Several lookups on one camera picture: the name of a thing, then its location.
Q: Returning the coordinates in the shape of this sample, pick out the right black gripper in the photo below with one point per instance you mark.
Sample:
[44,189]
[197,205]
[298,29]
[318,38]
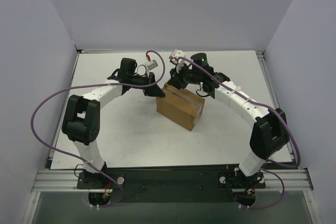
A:
[179,76]

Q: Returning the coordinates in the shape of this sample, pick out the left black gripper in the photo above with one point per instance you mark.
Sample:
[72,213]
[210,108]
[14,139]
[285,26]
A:
[151,84]

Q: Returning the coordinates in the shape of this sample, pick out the brown cardboard express box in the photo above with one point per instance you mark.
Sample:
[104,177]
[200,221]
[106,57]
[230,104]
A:
[182,107]

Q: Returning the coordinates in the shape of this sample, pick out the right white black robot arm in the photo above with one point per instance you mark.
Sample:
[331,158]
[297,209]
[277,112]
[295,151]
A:
[268,132]

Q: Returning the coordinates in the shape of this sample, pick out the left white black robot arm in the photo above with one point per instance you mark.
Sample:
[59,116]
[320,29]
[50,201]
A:
[81,123]

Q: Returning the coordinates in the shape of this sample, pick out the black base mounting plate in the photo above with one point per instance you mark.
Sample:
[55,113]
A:
[175,194]

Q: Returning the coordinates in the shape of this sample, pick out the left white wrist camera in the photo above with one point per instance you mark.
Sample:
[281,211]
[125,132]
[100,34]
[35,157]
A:
[150,65]

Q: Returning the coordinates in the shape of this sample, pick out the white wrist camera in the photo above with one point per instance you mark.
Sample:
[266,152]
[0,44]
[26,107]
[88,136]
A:
[150,65]
[174,59]

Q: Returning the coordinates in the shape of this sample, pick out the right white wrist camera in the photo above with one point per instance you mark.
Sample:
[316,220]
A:
[174,59]

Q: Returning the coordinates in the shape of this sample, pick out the left side aluminium rail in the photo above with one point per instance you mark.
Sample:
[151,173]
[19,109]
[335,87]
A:
[49,159]

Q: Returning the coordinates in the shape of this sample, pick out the front aluminium rail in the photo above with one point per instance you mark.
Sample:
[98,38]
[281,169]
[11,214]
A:
[67,180]

